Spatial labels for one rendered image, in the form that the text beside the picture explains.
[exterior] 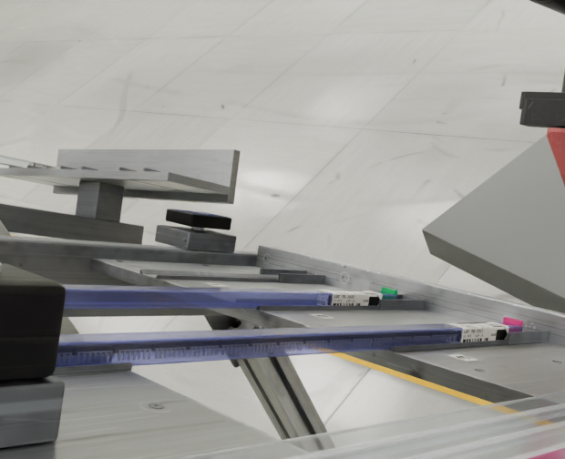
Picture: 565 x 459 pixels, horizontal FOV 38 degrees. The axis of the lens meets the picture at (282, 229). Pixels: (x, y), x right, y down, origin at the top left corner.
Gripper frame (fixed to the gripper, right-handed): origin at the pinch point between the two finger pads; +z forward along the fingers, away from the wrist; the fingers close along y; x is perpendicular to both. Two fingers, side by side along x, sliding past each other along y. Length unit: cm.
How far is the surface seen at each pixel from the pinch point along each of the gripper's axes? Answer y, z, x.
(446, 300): -7.9, 8.1, -4.8
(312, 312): -9.1, 8.8, -19.5
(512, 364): 5.0, 8.9, -17.4
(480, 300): -4.9, 7.4, -4.7
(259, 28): -236, -61, 182
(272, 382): -32.3, 22.3, 2.1
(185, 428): 7.7, 8.2, -44.3
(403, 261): -83, 17, 95
